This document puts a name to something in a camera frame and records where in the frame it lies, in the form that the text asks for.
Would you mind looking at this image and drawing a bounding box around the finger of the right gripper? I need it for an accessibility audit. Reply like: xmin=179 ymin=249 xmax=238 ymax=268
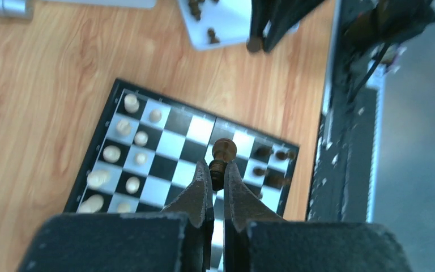
xmin=246 ymin=0 xmax=274 ymax=53
xmin=263 ymin=0 xmax=324 ymax=53

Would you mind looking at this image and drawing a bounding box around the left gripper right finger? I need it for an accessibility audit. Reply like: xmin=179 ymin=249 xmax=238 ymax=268
xmin=224 ymin=163 xmax=411 ymax=271

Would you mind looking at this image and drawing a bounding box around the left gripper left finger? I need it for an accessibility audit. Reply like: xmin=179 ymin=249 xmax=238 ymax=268
xmin=17 ymin=160 xmax=214 ymax=271

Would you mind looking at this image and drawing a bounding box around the dark brown pawn piece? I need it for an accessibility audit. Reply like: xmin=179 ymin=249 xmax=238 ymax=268
xmin=208 ymin=138 xmax=237 ymax=192

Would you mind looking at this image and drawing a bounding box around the black white chessboard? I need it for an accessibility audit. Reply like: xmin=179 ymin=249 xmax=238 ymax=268
xmin=63 ymin=78 xmax=300 ymax=272

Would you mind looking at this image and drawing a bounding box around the silver microphone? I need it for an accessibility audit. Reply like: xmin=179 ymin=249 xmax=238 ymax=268
xmin=0 ymin=0 xmax=34 ymax=19

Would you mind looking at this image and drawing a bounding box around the dark chess pieces pile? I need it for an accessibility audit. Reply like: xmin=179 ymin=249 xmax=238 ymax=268
xmin=187 ymin=0 xmax=221 ymax=45

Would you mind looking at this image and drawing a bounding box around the white box lid tray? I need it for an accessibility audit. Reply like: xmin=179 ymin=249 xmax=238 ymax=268
xmin=178 ymin=1 xmax=270 ymax=51

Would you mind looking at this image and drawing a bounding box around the white box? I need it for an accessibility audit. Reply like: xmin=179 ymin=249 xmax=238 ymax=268
xmin=48 ymin=0 xmax=157 ymax=9

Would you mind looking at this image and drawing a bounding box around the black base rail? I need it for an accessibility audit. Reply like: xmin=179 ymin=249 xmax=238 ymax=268
xmin=306 ymin=1 xmax=383 ymax=222

